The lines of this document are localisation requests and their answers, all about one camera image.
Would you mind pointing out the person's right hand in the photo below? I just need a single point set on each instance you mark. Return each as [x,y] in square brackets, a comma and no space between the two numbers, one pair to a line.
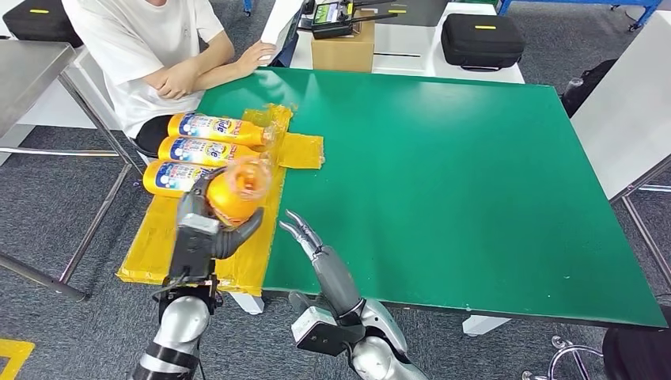
[257,55]

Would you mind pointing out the person's left hand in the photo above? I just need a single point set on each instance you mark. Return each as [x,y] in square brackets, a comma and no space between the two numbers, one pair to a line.
[175,81]

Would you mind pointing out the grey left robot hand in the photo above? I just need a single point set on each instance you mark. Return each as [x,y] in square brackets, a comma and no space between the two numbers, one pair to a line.
[236,237]

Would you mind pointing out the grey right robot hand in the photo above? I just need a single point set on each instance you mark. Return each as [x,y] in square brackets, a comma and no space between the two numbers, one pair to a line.
[333,278]

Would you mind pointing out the orange detergent bottle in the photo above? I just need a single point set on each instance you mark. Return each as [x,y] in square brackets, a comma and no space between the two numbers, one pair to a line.
[220,130]
[204,152]
[233,199]
[173,178]

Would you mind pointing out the person's left forearm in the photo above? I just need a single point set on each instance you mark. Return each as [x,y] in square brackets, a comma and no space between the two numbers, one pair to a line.
[220,50]

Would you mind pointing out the person's right forearm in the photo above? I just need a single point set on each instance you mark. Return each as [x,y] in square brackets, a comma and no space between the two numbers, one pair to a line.
[220,76]

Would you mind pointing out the dark blue folded device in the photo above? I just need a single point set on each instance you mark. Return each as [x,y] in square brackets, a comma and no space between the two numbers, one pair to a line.
[288,50]

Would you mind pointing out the person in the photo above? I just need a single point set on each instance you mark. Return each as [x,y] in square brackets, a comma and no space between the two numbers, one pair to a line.
[136,47]

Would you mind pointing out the white table leg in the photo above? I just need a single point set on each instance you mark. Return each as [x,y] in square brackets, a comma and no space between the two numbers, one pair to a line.
[482,325]
[249,304]

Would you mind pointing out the yellow tape patch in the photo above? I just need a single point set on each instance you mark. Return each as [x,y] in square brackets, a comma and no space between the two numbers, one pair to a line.
[157,246]

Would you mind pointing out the black remote controller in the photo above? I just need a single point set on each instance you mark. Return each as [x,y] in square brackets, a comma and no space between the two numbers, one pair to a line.
[330,23]

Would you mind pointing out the brown cardboard box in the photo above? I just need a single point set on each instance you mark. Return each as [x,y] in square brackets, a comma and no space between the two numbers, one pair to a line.
[341,55]

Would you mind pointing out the grey metal table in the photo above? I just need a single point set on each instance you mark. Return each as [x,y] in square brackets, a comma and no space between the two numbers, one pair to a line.
[26,78]

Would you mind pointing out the black carrying case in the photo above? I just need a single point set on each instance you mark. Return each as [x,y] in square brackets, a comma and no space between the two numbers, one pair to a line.
[36,23]
[482,44]

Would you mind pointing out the white table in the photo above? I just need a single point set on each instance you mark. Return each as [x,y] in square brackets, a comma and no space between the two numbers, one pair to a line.
[624,115]
[409,47]

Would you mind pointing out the black stool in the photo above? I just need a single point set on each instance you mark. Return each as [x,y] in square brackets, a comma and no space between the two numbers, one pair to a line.
[639,351]

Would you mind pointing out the black bag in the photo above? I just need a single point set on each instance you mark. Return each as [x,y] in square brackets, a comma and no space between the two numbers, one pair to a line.
[589,86]

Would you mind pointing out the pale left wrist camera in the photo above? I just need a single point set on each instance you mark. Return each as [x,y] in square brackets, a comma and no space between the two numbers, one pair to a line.
[194,246]

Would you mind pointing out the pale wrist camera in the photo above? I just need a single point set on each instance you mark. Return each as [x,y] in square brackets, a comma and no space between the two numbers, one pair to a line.
[194,246]
[320,328]

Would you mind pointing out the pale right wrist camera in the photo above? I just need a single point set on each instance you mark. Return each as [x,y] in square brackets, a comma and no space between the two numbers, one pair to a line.
[320,328]

